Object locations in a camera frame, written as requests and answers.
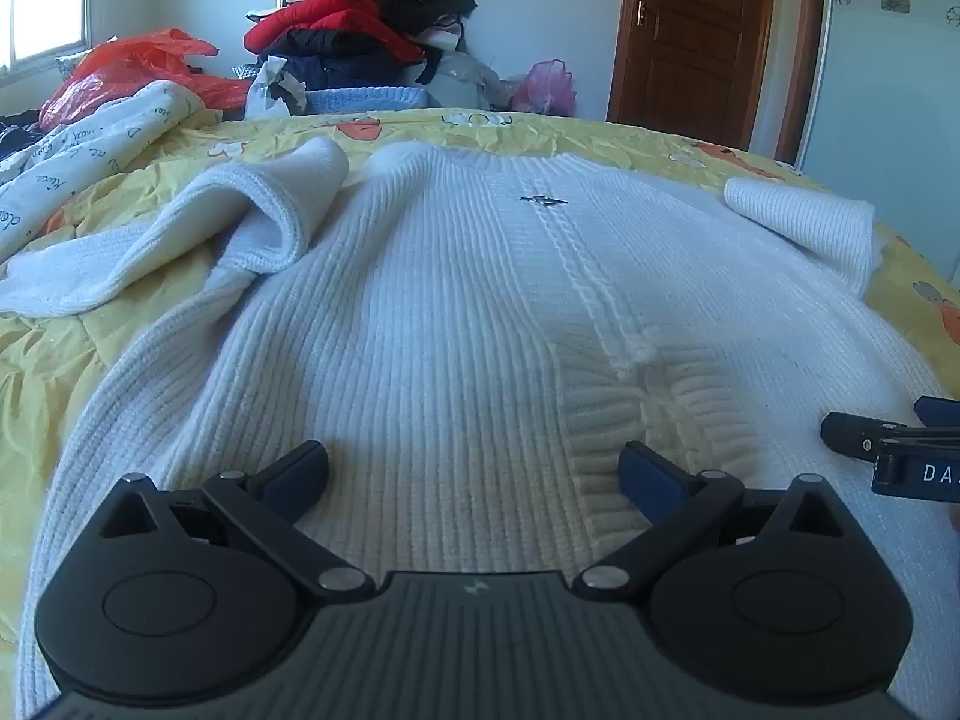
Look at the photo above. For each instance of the brown wooden door frame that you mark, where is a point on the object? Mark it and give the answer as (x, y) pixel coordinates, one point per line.
(799, 52)

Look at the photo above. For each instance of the yellow printed bed sheet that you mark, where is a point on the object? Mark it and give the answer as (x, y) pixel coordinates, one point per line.
(45, 405)

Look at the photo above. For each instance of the navy garment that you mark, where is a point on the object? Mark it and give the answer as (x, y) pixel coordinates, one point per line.
(330, 64)

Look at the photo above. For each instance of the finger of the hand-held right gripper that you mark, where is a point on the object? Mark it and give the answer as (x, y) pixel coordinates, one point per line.
(937, 412)
(855, 433)

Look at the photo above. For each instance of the pink plastic bag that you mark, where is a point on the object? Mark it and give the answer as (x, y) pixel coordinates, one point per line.
(544, 86)

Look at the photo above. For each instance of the orange plastic bag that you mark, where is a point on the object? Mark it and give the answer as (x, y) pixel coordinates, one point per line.
(127, 64)

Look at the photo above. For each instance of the white grey cloth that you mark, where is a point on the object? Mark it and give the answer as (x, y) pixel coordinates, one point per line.
(281, 94)

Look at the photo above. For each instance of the brown wooden door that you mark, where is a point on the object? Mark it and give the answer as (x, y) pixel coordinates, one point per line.
(690, 52)

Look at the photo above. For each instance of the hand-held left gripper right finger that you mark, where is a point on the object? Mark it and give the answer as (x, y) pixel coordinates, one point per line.
(645, 476)

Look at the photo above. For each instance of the white printed quilt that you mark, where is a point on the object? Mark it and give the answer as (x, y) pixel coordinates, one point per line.
(75, 150)

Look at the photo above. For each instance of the light blue knitted cloth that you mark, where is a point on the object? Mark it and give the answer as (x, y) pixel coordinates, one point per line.
(360, 99)

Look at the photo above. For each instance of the dark patterned cloth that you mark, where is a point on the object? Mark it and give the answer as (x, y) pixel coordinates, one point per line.
(15, 135)

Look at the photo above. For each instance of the grey plastic bag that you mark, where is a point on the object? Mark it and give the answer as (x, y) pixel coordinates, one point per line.
(465, 82)

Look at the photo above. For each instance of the white knitted sweater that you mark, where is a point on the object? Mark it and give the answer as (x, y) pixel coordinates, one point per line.
(450, 315)

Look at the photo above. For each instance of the white wardrobe with flower stickers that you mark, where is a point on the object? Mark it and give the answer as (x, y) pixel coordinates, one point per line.
(885, 105)

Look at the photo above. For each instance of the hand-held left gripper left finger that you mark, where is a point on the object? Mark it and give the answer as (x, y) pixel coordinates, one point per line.
(301, 474)

